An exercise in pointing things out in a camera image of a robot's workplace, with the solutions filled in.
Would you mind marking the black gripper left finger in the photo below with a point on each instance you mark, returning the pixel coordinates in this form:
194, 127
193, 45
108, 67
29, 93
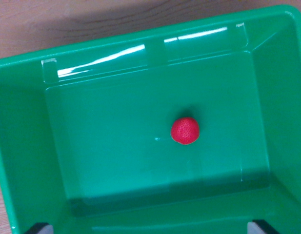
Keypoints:
40, 228

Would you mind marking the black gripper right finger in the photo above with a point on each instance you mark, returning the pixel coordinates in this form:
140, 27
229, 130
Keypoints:
260, 228

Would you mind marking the red strawberry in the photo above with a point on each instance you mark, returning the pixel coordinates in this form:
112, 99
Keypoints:
185, 130

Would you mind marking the green plastic bin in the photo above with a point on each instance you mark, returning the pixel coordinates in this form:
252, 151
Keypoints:
116, 146

